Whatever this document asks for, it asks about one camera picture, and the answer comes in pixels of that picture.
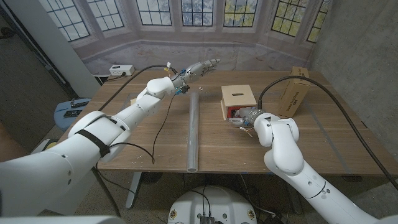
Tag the wooden drawer red front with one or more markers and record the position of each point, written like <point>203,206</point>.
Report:
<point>230,112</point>

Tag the white yellow floor device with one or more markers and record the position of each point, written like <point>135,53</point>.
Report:
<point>43,146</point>

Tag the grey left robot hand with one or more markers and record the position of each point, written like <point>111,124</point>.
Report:
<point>194,71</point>

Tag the wooden box with slot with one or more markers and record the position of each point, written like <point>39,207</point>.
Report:
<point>237,95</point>

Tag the blue round stool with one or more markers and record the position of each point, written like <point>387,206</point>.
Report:
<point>62,119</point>

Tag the white table leg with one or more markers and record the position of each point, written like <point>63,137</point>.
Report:
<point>133,189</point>

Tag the grey table leg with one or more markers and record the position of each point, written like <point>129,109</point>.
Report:
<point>295,199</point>

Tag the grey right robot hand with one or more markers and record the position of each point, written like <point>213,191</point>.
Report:
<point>248,113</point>

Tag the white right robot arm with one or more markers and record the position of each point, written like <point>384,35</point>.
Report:
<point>286,149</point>

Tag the small metal screw part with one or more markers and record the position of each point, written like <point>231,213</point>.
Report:
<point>202,89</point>

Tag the white power strip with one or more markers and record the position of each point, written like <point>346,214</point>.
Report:
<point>121,70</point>

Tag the flat black device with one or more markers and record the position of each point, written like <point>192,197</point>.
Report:
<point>73,113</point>

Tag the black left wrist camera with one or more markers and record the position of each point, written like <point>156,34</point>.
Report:
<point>183,90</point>

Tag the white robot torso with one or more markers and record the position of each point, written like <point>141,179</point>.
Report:
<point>214,203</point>

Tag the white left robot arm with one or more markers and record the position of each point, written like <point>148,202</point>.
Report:
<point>46,174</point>

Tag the black round floor base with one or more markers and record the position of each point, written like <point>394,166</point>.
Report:
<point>152,178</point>

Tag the long black remote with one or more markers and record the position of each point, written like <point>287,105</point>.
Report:
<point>80,103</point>

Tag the grey metal tube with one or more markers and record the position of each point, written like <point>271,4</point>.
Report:
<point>192,133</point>

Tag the printed window backdrop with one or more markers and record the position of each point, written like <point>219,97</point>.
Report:
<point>202,53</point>

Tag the cardboard packing box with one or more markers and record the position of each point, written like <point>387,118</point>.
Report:
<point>295,93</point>

